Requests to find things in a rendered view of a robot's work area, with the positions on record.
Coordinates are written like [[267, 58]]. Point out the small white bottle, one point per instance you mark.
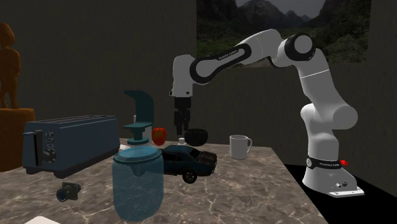
[[181, 141]]

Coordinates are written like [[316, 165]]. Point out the white flat sheet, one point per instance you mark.
[[40, 221]]

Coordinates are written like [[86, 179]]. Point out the white mug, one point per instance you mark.
[[238, 148]]

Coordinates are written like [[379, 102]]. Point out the small black cylinder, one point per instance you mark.
[[66, 192]]

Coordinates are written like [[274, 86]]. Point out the brown figure on pedestal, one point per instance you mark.
[[11, 136]]

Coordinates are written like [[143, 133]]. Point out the black bowl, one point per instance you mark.
[[196, 138]]

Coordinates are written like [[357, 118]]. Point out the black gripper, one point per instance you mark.
[[182, 104]]

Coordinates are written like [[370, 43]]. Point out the dark blue toaster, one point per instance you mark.
[[77, 142]]

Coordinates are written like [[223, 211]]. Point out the teal curved stand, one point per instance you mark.
[[145, 107]]

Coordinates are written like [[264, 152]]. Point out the blue glass jar with lid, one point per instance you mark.
[[138, 189]]

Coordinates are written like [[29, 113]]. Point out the red apple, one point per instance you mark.
[[159, 136]]

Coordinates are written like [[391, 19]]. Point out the mountain landscape wall picture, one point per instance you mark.
[[338, 31]]

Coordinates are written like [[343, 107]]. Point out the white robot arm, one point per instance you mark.
[[319, 102]]

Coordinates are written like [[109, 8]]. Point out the dark blue toy car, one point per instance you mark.
[[183, 159]]

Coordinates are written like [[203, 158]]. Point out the black robot stand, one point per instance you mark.
[[350, 208]]

